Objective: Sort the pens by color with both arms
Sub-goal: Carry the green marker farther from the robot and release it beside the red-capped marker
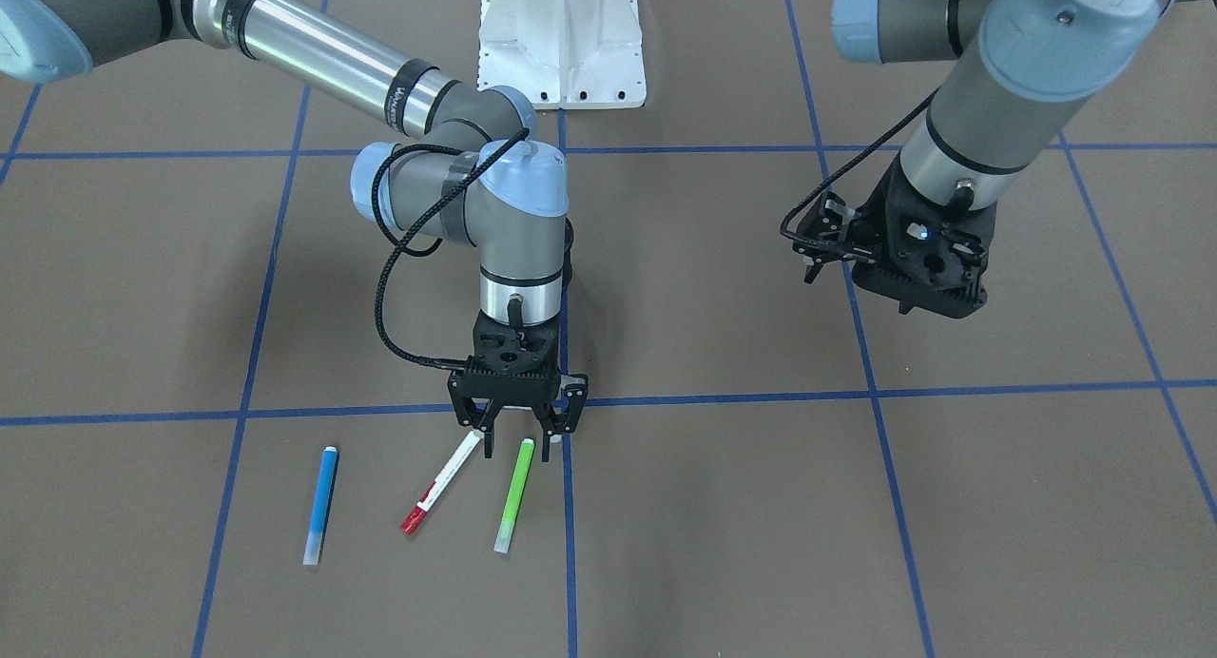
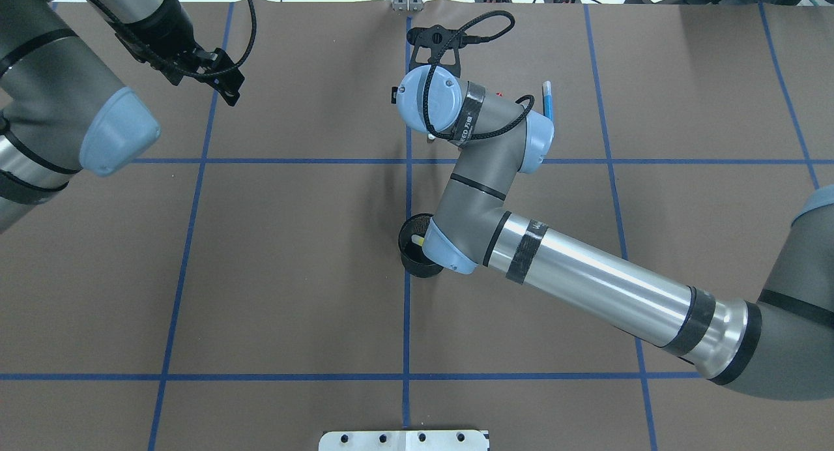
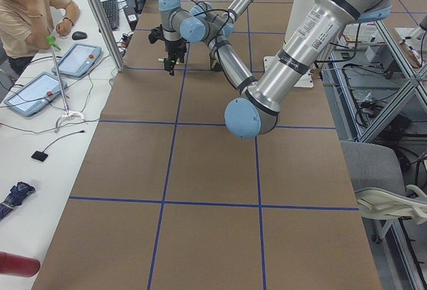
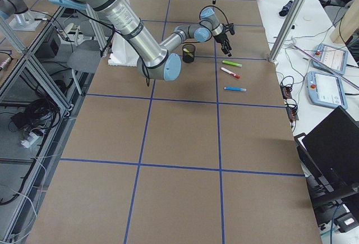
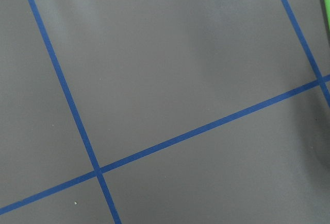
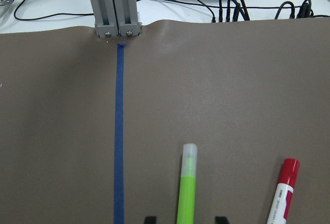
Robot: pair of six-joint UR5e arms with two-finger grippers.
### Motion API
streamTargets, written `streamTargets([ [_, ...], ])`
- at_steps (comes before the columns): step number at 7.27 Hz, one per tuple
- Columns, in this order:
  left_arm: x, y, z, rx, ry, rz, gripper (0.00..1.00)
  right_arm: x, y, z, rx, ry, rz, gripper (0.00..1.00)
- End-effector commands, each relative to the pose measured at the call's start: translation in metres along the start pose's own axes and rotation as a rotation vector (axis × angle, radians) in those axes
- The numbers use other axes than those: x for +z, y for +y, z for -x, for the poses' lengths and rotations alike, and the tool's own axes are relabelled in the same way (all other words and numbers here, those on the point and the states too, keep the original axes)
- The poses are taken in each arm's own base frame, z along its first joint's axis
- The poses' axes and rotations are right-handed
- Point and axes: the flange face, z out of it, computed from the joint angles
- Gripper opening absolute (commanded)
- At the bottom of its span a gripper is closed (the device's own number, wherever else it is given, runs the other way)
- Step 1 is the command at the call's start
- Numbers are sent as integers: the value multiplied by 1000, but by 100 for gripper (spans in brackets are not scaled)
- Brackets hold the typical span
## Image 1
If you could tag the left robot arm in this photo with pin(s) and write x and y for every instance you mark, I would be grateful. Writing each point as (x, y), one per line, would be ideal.
(1022, 69)

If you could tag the white camera stand column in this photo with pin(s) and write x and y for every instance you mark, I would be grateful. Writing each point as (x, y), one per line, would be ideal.
(564, 54)

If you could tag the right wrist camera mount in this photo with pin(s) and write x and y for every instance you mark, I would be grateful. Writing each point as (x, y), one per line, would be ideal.
(499, 348)

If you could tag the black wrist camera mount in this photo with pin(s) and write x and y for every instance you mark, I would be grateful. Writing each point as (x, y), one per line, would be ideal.
(926, 256)

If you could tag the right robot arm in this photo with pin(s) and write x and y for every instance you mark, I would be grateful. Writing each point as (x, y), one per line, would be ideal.
(466, 170)

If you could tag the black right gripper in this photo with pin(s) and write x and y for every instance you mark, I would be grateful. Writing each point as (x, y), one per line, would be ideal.
(571, 414)

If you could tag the green highlighter pen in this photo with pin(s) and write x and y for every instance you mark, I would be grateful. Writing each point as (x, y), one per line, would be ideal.
(514, 496)

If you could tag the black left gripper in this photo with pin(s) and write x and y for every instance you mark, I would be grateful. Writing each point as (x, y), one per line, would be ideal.
(872, 222)

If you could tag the blue highlighter pen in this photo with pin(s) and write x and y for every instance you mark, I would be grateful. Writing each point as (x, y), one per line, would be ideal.
(320, 508)

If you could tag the red white marker pen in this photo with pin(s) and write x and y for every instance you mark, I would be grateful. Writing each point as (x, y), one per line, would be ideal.
(442, 480)

